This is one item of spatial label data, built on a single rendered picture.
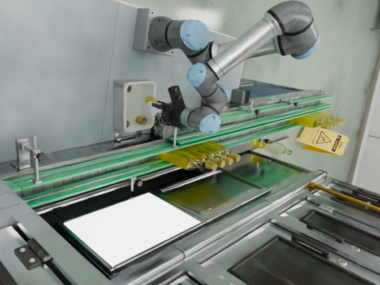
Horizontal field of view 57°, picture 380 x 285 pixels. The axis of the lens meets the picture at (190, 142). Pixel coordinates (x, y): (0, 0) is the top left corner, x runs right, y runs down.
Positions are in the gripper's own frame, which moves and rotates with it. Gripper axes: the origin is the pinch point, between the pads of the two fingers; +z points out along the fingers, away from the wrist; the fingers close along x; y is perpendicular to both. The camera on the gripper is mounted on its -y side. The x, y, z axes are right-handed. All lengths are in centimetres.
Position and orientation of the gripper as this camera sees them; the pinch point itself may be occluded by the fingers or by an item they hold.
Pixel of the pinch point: (153, 101)
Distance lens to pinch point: 152.3
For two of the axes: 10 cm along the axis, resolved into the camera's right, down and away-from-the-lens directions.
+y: -0.9, 9.5, 3.0
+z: -7.2, -2.7, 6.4
